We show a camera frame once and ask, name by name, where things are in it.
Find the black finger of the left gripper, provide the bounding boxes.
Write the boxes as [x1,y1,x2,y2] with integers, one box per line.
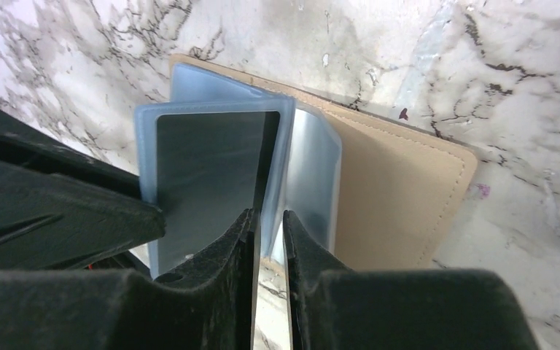
[0,110,166,269]

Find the beige card holder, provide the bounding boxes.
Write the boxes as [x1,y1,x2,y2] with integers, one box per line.
[134,55,478,271]

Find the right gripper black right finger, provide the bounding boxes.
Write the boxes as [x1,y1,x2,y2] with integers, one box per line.
[283,211,538,349]

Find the black credit card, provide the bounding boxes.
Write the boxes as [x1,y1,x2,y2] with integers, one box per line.
[154,111,280,276]

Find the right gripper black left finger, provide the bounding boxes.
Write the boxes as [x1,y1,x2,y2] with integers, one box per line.
[0,209,260,349]

